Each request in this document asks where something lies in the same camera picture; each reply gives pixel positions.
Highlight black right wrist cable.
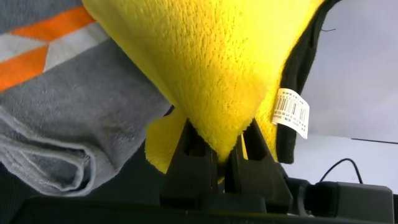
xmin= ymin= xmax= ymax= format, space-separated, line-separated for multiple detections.
xmin=318 ymin=157 xmax=364 ymax=185

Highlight yellow microfibre towel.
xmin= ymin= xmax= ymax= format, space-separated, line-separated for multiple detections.
xmin=81 ymin=0 xmax=343 ymax=175

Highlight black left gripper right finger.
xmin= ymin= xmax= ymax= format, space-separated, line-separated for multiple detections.
xmin=223 ymin=118 xmax=294 ymax=213

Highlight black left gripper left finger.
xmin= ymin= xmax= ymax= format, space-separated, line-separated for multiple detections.
xmin=159 ymin=119 xmax=219 ymax=207

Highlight grey towel with orange marks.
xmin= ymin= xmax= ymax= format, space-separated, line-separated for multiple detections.
xmin=0 ymin=0 xmax=172 ymax=198

